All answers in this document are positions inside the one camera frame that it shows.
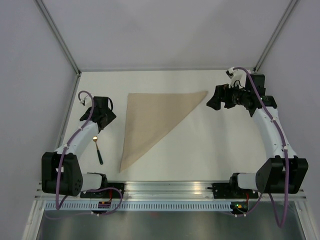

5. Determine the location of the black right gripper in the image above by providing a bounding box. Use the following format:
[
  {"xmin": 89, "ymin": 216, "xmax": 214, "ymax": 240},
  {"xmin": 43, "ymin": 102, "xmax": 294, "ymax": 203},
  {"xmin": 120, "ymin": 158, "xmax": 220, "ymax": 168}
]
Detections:
[{"xmin": 207, "ymin": 81, "xmax": 250, "ymax": 111}]

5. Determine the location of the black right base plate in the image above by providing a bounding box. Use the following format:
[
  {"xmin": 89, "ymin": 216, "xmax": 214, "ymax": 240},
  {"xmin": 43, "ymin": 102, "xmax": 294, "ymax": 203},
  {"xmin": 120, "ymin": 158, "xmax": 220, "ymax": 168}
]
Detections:
[{"xmin": 207, "ymin": 182, "xmax": 259, "ymax": 200}]

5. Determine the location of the aluminium mounting rail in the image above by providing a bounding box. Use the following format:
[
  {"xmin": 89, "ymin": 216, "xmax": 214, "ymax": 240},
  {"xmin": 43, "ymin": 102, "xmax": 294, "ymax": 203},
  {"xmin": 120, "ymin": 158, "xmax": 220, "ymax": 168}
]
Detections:
[{"xmin": 33, "ymin": 180, "xmax": 307, "ymax": 201}]

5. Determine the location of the right aluminium frame post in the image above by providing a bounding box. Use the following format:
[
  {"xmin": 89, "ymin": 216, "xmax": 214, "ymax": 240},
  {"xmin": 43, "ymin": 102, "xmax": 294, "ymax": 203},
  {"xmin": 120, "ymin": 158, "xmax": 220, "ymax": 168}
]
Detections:
[{"xmin": 252, "ymin": 0, "xmax": 300, "ymax": 73}]

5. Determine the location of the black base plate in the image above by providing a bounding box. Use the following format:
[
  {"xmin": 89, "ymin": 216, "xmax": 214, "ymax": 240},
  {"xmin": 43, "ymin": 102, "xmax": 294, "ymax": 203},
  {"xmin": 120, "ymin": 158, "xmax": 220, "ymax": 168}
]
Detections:
[
  {"xmin": 207, "ymin": 182, "xmax": 259, "ymax": 200},
  {"xmin": 80, "ymin": 182, "xmax": 125, "ymax": 199}
]

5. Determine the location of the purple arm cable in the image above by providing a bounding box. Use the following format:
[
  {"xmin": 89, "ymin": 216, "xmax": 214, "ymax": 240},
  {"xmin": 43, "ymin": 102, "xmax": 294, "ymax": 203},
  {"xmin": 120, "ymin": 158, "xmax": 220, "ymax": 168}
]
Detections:
[
  {"xmin": 232, "ymin": 66, "xmax": 291, "ymax": 229},
  {"xmin": 54, "ymin": 90, "xmax": 123, "ymax": 216}
]

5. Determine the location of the white slotted cable duct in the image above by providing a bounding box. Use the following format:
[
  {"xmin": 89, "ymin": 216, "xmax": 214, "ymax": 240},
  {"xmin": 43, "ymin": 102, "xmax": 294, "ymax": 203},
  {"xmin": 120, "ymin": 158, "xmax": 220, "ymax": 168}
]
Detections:
[{"xmin": 44, "ymin": 201, "xmax": 232, "ymax": 211}]

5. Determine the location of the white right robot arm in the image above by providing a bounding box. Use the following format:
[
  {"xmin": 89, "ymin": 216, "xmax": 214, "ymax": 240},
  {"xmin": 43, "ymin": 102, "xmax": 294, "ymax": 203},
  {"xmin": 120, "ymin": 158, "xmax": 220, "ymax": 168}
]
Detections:
[{"xmin": 206, "ymin": 68, "xmax": 309, "ymax": 198}]

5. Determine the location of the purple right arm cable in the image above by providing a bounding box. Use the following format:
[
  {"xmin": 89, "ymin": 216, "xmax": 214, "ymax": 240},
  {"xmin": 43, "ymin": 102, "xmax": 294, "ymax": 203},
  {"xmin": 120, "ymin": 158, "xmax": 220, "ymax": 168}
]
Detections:
[{"xmin": 232, "ymin": 66, "xmax": 291, "ymax": 229}]

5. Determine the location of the beige cloth napkin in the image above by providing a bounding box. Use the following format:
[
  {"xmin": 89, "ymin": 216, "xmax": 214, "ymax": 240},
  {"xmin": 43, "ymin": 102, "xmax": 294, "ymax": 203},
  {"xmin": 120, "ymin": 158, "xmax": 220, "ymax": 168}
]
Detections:
[{"xmin": 119, "ymin": 91, "xmax": 208, "ymax": 172}]

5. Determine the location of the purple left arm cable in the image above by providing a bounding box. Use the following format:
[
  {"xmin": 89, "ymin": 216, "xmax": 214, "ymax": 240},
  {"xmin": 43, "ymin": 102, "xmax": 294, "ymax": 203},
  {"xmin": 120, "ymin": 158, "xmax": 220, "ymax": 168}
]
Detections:
[{"xmin": 54, "ymin": 90, "xmax": 123, "ymax": 216}]

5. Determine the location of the aluminium frame post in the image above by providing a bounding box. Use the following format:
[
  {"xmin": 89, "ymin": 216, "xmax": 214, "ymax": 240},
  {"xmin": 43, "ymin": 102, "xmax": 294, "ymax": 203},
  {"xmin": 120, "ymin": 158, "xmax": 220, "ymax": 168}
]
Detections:
[
  {"xmin": 252, "ymin": 0, "xmax": 300, "ymax": 73},
  {"xmin": 34, "ymin": 0, "xmax": 82, "ymax": 76}
]

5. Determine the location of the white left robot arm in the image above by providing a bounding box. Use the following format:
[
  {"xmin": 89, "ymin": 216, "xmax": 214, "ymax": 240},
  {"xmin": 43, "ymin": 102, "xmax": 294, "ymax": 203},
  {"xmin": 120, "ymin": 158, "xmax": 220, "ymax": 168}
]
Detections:
[{"xmin": 41, "ymin": 96, "xmax": 116, "ymax": 198}]

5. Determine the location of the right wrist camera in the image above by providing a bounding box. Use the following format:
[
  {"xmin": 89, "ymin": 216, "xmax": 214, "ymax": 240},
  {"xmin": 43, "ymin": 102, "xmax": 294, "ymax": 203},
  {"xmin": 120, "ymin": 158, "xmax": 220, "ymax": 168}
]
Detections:
[{"xmin": 225, "ymin": 67, "xmax": 243, "ymax": 88}]

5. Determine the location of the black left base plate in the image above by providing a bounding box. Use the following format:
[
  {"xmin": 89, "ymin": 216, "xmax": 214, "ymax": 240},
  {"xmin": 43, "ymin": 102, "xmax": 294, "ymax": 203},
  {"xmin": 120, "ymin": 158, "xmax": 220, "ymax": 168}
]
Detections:
[{"xmin": 80, "ymin": 182, "xmax": 125, "ymax": 199}]

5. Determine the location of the left aluminium frame post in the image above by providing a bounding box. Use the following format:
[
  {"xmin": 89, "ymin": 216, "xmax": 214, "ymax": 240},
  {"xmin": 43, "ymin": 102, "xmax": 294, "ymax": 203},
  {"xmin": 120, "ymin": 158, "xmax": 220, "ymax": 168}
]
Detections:
[{"xmin": 34, "ymin": 0, "xmax": 82, "ymax": 76}]

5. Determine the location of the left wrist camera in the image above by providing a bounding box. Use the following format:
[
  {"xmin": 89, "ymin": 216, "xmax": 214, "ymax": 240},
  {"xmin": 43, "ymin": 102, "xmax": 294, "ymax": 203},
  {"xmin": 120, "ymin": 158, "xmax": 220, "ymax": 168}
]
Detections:
[{"xmin": 79, "ymin": 96, "xmax": 92, "ymax": 106}]

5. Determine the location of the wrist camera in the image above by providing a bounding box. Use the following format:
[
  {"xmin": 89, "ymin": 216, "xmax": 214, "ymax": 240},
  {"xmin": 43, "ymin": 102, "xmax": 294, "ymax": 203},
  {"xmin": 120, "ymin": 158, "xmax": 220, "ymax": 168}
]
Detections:
[
  {"xmin": 225, "ymin": 67, "xmax": 243, "ymax": 88},
  {"xmin": 79, "ymin": 96, "xmax": 92, "ymax": 106}
]

